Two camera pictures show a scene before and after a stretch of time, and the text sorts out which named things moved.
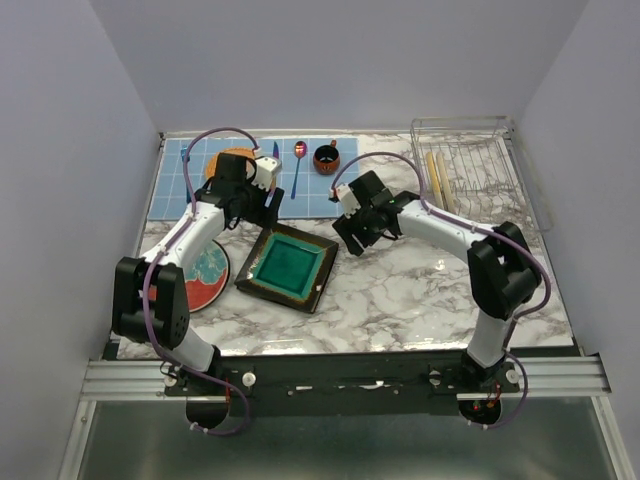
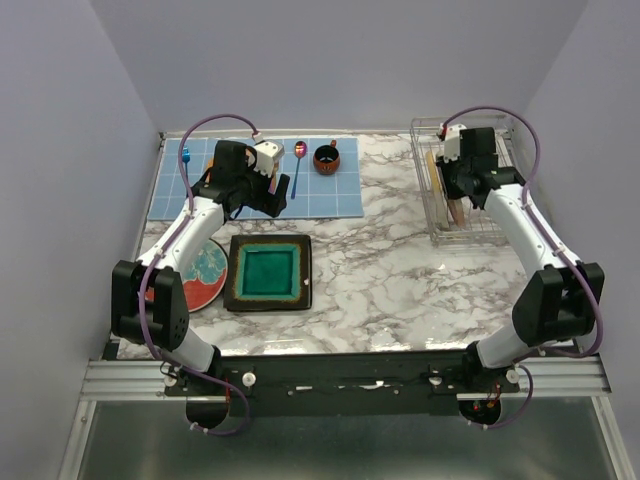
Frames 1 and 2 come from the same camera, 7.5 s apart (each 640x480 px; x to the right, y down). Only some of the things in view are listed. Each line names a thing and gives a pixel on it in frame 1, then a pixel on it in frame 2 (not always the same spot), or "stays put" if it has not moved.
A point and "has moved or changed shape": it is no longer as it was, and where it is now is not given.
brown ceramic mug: (326, 158) stays put
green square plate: (288, 267) has moved or changed shape
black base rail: (339, 384) stays put
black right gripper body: (365, 226) to (453, 172)
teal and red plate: (209, 280) stays put
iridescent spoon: (300, 149) stays put
